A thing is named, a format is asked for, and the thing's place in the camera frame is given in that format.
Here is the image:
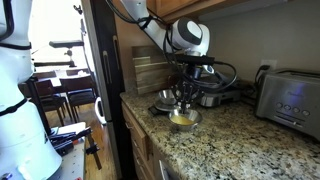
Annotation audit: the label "small steel bowl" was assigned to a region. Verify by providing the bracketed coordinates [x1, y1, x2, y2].
[167, 108, 203, 132]

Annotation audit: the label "black refrigerator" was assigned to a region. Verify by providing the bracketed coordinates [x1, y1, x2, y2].
[81, 0, 134, 180]

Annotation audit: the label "dark wood cutting board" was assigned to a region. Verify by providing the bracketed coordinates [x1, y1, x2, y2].
[131, 44, 178, 95]

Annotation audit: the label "dark wooden dining chair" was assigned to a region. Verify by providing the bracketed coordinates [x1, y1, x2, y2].
[19, 79, 68, 127]
[59, 75, 98, 124]

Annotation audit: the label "wooden drawer cabinet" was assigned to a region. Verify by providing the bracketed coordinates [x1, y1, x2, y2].
[120, 99, 154, 180]

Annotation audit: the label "yellow food contents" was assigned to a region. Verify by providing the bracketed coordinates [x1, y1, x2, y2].
[171, 114, 196, 126]

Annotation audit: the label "white looped handle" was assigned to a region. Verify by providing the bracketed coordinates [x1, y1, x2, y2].
[94, 96, 108, 126]

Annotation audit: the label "stainless dishwasher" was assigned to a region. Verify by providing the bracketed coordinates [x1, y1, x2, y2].
[151, 144, 183, 180]

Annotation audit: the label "black bar clamp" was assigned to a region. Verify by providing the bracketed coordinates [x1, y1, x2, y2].
[84, 132, 103, 171]

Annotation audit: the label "black power plug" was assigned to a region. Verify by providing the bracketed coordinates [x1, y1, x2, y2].
[254, 64, 271, 86]

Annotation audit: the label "white wall outlet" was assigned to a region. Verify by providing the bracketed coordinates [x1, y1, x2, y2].
[260, 59, 278, 71]

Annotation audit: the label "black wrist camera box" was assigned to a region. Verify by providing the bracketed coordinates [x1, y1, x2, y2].
[173, 54, 216, 66]

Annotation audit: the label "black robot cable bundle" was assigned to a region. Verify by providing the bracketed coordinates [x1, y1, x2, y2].
[106, 0, 238, 94]

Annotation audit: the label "black stereo camera bar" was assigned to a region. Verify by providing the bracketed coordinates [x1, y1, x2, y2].
[48, 40, 85, 49]

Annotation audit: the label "white perforated robot cart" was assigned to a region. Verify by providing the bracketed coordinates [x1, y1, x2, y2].
[49, 121, 87, 180]

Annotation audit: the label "stainless panini grill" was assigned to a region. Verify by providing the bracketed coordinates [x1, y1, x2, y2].
[196, 71, 243, 108]

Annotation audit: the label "wooden wall cabinet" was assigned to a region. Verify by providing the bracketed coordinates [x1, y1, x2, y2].
[146, 0, 320, 25]

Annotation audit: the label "black tool bundle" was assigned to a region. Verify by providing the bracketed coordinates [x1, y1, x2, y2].
[49, 127, 94, 157]

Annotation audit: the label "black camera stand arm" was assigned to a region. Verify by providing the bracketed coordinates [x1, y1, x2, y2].
[25, 48, 78, 136]

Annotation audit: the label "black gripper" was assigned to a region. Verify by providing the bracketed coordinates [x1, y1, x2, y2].
[172, 64, 204, 113]

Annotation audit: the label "stainless steel toaster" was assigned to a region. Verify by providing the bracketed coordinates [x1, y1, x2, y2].
[254, 68, 320, 143]

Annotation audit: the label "large steel bowl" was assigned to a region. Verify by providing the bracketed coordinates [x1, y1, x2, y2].
[157, 88, 179, 106]

